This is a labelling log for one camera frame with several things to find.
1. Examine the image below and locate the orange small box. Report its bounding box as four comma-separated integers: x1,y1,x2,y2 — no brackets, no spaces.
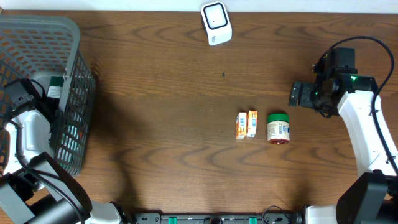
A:
246,110,257,138
236,112,247,139

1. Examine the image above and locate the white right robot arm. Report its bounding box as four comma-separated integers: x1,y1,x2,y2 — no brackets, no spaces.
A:
289,47,397,223

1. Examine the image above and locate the green white flat package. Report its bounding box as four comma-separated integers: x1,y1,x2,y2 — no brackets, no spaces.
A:
47,76,64,99

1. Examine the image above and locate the green lid jar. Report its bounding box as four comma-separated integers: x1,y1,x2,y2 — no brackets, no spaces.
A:
267,113,290,144

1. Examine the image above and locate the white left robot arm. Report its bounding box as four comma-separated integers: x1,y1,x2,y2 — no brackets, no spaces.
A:
1,78,128,223

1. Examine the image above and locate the white barcode scanner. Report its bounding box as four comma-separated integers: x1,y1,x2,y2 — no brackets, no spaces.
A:
200,1,233,46

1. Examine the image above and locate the grey plastic basket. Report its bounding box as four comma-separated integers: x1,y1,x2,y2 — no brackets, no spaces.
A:
1,16,96,176

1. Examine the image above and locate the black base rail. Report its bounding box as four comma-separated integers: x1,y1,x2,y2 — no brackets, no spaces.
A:
133,211,305,224

